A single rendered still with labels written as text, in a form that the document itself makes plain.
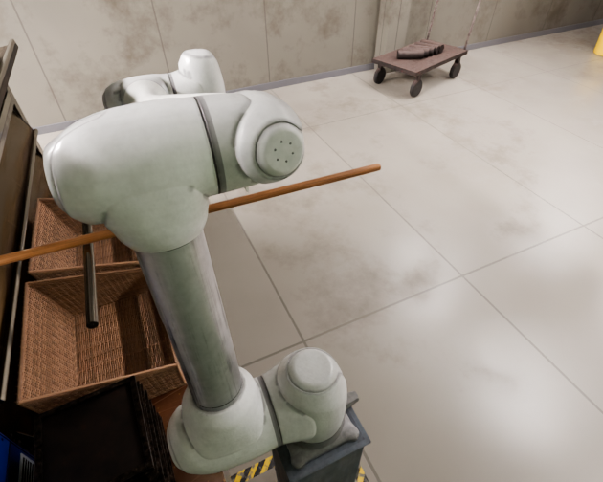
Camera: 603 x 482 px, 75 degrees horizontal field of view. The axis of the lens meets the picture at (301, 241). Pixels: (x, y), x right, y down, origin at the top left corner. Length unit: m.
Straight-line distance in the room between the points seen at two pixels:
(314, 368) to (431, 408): 1.49
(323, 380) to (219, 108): 0.57
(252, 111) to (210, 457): 0.66
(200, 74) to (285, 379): 0.73
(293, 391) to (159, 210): 0.50
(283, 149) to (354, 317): 2.09
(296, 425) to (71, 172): 0.64
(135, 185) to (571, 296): 2.89
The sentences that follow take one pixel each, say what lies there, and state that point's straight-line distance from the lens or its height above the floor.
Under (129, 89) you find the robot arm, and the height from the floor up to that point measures 1.68.
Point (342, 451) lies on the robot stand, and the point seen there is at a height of 1.00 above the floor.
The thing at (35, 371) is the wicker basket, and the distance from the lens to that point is 1.70.
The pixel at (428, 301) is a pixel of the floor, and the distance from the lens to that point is 2.69.
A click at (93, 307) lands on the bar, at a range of 1.23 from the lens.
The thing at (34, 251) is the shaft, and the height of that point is 1.20.
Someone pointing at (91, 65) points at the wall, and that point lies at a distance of 4.97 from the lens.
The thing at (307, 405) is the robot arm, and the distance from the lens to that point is 0.86.
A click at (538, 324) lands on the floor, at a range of 2.84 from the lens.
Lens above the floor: 2.03
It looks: 43 degrees down
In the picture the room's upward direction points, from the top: 1 degrees counter-clockwise
